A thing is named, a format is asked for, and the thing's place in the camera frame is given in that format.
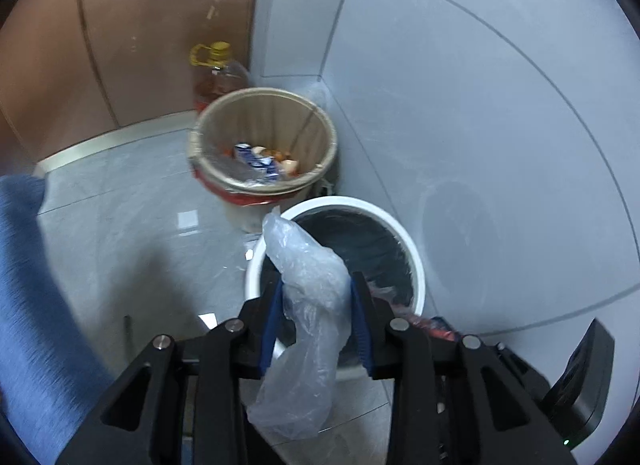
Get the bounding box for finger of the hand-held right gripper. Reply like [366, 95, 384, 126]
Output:
[492, 340, 553, 398]

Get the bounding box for blue table cloth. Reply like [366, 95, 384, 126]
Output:
[0, 175, 118, 465]

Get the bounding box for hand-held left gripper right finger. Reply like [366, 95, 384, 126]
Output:
[350, 271, 576, 465]

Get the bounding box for metal baseboard strip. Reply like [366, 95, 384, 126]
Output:
[32, 112, 201, 178]

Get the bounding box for white trash bin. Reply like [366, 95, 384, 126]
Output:
[245, 196, 427, 371]

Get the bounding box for trash in beige bin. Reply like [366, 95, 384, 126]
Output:
[234, 142, 281, 180]

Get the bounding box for clear plastic bag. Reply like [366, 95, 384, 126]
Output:
[245, 205, 353, 441]

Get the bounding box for cooking oil bottle yellow cap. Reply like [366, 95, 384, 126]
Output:
[190, 41, 251, 116]

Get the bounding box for red snack packet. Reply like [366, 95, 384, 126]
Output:
[409, 315, 460, 342]

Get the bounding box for beige trash bin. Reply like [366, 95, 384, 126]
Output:
[187, 87, 338, 236]

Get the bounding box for black bin liner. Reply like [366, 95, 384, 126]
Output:
[280, 210, 416, 311]

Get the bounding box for brown kitchen cabinet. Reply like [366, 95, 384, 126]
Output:
[0, 0, 263, 166]

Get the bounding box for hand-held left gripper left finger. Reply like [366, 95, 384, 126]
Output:
[54, 281, 288, 465]

